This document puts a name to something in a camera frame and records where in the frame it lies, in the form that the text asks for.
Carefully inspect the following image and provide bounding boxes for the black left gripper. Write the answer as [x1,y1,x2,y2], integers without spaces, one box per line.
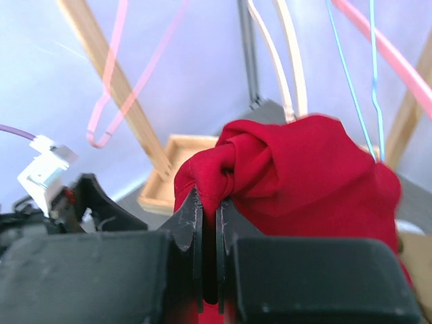
[1,173,148,254]

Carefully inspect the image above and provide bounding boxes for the white mesh basket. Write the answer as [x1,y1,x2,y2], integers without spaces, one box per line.
[395,219,425,235]

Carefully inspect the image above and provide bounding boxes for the pink wire hanger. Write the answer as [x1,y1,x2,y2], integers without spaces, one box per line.
[86,0,190,149]

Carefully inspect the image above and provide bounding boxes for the beige plastic hanger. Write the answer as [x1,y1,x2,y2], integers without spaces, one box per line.
[247,0,308,122]

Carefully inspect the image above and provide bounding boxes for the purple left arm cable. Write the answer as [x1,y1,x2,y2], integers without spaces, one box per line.
[0,124,36,141]

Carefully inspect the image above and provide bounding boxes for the tan cloth in basket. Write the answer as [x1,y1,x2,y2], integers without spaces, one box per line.
[398,232,431,323]

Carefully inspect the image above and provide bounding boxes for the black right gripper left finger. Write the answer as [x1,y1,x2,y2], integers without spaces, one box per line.
[1,190,203,323]

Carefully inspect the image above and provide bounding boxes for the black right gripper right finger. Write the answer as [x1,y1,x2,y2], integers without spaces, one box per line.
[216,199,421,324]

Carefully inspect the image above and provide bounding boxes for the blue wire hanger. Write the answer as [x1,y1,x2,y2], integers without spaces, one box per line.
[325,0,386,163]

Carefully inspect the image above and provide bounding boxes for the red skirt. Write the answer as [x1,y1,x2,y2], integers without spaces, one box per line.
[174,115,402,323]

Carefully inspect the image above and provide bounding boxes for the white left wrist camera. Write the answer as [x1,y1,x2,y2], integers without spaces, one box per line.
[18,135,78,218]

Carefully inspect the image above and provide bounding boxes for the thick pink plastic hanger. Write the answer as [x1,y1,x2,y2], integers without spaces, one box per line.
[331,1,431,118]

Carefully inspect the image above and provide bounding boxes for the wooden clothes rack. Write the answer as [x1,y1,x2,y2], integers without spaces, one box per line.
[59,1,431,215]

